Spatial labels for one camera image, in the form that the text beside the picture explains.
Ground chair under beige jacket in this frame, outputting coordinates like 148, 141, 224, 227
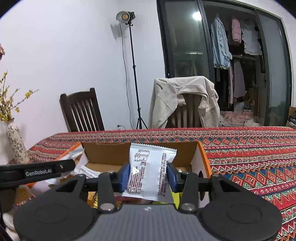
166, 94, 202, 128

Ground white cracker packet back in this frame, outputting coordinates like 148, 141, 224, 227
122, 143, 177, 203

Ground beige jacket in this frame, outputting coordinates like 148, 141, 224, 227
148, 76, 220, 129

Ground white orange cracker packet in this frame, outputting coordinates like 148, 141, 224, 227
69, 149, 101, 178

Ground dark wooden chair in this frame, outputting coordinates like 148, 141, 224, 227
60, 88, 105, 132

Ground pink hanging garment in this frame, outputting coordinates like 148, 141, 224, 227
231, 18, 242, 45

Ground cardboard box on floor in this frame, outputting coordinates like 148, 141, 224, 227
285, 106, 296, 130

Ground yellow blossom branches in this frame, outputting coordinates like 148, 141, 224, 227
0, 70, 39, 123

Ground patterned red tablecloth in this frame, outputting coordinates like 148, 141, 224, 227
29, 126, 295, 240

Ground white hanging top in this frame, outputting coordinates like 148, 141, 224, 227
240, 22, 262, 56

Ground light blue hanging shirt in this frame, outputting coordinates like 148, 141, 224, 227
211, 15, 232, 69

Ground large green snack bar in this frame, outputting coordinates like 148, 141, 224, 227
152, 192, 183, 209

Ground pink dried roses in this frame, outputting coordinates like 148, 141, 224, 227
0, 44, 5, 60

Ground studio light on stand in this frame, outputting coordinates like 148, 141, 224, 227
115, 10, 149, 130

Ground red orange cardboard box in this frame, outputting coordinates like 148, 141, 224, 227
55, 141, 213, 208

